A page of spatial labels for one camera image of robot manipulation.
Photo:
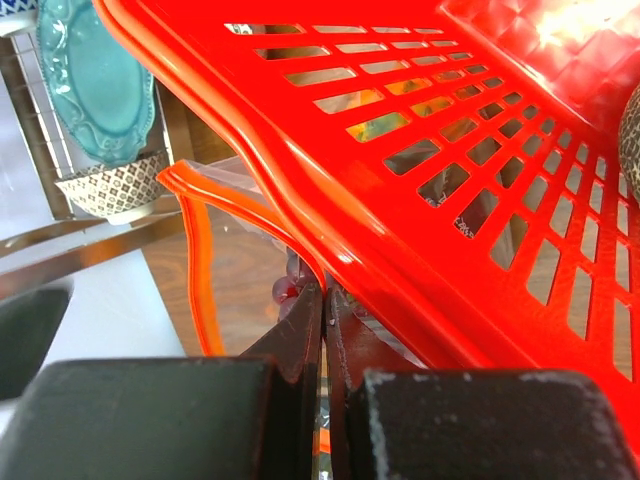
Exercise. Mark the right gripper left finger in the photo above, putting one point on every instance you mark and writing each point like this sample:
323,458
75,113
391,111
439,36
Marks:
129,418

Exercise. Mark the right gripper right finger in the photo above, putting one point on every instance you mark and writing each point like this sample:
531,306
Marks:
475,425

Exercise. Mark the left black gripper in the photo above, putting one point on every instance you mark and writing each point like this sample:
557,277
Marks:
29,323

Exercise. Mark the purple grape bunch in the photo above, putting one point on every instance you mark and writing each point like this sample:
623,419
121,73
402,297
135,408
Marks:
286,290

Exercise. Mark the clear zip top bag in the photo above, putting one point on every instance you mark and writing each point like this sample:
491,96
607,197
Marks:
200,260

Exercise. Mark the red plastic shopping basket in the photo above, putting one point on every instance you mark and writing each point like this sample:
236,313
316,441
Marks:
453,164

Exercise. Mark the metal dish rack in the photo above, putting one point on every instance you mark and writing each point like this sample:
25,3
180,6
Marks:
164,221

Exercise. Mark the patterned bowl in rack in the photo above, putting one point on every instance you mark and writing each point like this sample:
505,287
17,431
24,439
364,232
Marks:
120,195

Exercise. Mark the teal scalloped plate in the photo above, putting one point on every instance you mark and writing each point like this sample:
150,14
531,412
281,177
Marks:
101,94

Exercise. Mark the blue patterned dish in rack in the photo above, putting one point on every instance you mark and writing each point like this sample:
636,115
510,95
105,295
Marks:
12,8

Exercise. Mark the green netted melon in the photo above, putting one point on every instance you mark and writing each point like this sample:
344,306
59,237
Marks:
629,143

